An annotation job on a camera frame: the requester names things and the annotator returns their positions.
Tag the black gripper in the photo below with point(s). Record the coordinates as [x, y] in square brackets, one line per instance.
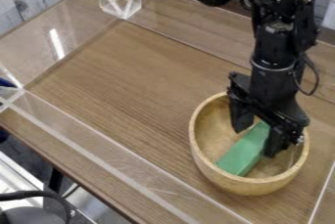
[266, 95]

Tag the green rectangular block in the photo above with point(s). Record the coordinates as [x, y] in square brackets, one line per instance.
[245, 154]

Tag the brown wooden bowl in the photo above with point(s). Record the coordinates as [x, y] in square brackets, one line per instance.
[213, 137]

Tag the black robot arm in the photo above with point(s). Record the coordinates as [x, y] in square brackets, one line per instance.
[285, 31]

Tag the black table leg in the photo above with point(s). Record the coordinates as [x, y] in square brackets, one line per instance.
[56, 180]

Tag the blue object at edge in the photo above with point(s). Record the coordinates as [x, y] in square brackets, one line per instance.
[7, 83]

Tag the clear acrylic enclosure wall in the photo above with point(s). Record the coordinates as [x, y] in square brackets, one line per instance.
[111, 74]

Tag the black metal bracket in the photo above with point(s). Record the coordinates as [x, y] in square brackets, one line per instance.
[53, 206]

